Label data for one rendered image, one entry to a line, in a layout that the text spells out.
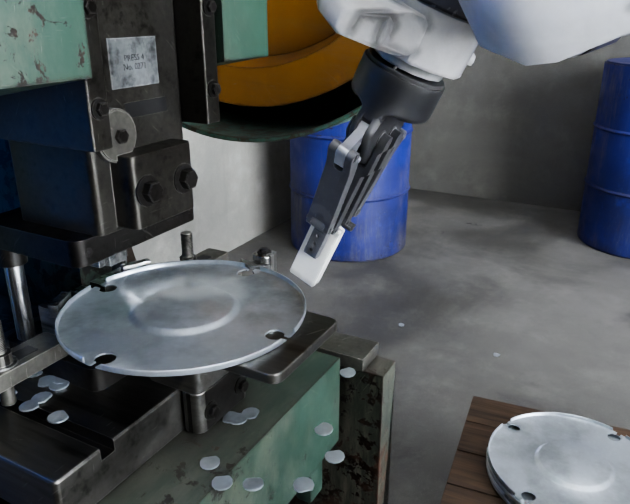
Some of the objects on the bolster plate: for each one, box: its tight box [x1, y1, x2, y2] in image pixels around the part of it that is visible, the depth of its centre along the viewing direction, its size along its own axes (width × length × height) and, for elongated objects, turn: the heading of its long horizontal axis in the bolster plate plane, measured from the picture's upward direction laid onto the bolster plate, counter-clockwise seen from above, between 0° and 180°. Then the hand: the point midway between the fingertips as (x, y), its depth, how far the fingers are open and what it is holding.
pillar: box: [3, 265, 36, 340], centre depth 76 cm, size 2×2×14 cm
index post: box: [252, 247, 277, 274], centre depth 91 cm, size 3×3×10 cm
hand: (316, 250), depth 63 cm, fingers closed
